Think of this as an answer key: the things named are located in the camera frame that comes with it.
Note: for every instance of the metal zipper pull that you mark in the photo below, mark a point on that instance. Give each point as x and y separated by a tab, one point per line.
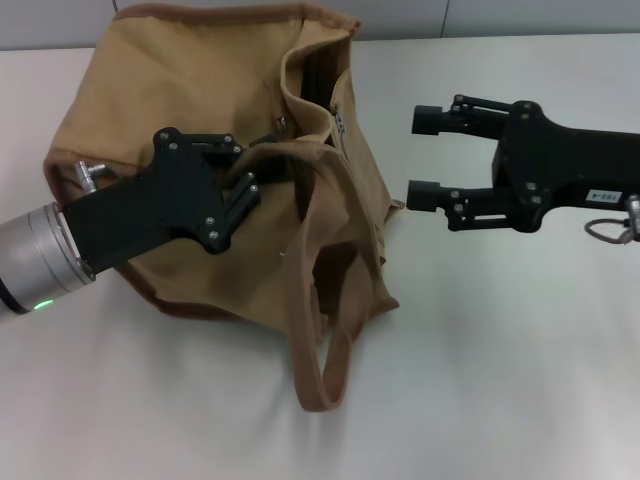
340	122

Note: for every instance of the khaki canvas food bag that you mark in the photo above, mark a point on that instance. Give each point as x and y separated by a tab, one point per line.
200	75

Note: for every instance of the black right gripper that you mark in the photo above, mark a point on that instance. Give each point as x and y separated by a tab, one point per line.
560	165

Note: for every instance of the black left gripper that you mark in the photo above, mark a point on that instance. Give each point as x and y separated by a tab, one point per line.
165	200

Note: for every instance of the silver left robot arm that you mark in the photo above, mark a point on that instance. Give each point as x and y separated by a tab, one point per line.
35	250

